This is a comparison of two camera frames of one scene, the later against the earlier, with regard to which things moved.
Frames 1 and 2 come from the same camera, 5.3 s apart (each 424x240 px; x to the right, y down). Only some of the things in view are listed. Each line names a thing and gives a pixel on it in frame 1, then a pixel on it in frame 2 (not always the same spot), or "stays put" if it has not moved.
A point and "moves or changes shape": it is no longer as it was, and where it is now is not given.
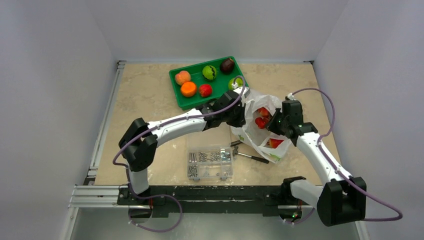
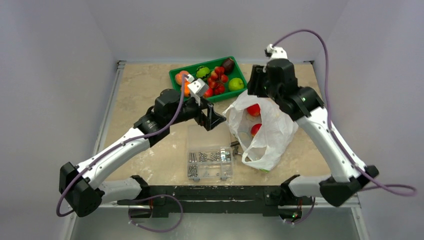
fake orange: [188, 89] stays put
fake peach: [183, 76] stays put
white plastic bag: [254, 133] moves or changes shape
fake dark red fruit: [227, 66] stays put
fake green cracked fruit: [209, 72] → [203, 72]
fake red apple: [205, 90] stays put
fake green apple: [239, 81] stays put
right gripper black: [276, 119] → [255, 86]
